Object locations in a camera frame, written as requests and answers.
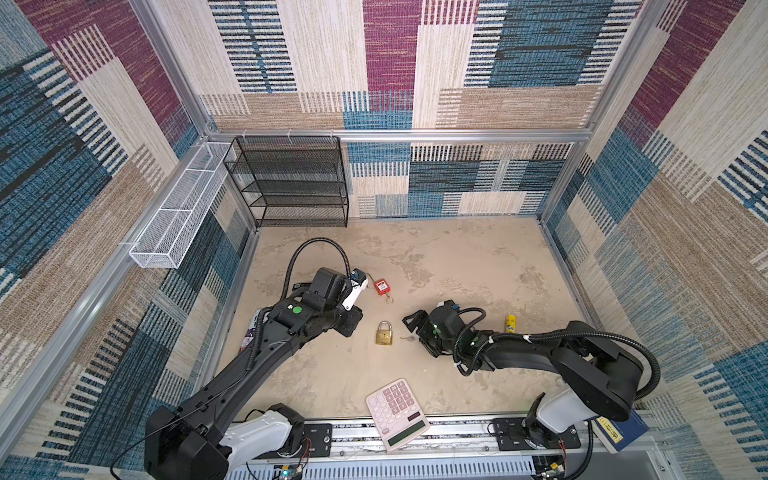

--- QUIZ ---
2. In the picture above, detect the pink calculator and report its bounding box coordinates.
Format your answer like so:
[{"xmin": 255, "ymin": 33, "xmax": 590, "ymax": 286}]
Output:
[{"xmin": 365, "ymin": 378, "xmax": 430, "ymax": 452}]

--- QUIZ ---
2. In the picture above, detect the white wire mesh basket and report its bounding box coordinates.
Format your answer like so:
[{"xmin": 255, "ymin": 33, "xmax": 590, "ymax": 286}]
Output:
[{"xmin": 129, "ymin": 142, "xmax": 230, "ymax": 269}]

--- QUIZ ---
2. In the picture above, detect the black wire shelf rack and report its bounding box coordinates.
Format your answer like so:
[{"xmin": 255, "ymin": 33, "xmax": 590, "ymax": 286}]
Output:
[{"xmin": 224, "ymin": 136, "xmax": 350, "ymax": 228}]

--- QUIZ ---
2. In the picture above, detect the dark blue hardcover book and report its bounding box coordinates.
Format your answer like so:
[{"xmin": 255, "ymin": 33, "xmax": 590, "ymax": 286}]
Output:
[{"xmin": 591, "ymin": 410, "xmax": 649, "ymax": 454}]

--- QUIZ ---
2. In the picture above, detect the treehouse paperback book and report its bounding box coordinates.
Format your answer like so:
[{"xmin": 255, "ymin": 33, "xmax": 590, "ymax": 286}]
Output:
[{"xmin": 239, "ymin": 307, "xmax": 271, "ymax": 353}]

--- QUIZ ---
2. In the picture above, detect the red safety padlock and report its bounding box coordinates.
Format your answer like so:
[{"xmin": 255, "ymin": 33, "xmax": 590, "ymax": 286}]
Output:
[{"xmin": 370, "ymin": 279, "xmax": 394, "ymax": 304}]

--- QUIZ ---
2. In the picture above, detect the brass padlock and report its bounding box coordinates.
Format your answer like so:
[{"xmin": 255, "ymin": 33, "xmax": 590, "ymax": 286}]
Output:
[{"xmin": 375, "ymin": 321, "xmax": 393, "ymax": 346}]

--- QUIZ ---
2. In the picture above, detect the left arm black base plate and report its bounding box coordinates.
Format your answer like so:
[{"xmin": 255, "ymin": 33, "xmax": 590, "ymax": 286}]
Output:
[{"xmin": 255, "ymin": 423, "xmax": 333, "ymax": 460}]

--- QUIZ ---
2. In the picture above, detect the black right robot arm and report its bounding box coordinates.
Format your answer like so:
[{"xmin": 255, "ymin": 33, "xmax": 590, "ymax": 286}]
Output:
[{"xmin": 403, "ymin": 300, "xmax": 661, "ymax": 479}]

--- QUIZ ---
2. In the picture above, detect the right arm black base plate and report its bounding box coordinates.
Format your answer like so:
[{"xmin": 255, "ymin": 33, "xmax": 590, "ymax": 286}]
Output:
[{"xmin": 487, "ymin": 416, "xmax": 582, "ymax": 451}]

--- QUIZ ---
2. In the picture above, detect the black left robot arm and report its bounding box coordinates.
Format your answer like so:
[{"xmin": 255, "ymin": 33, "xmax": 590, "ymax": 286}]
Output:
[{"xmin": 139, "ymin": 266, "xmax": 367, "ymax": 479}]

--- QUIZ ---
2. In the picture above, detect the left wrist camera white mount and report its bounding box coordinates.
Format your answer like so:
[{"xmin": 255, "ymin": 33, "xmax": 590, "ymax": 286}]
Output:
[{"xmin": 342, "ymin": 268, "xmax": 369, "ymax": 311}]

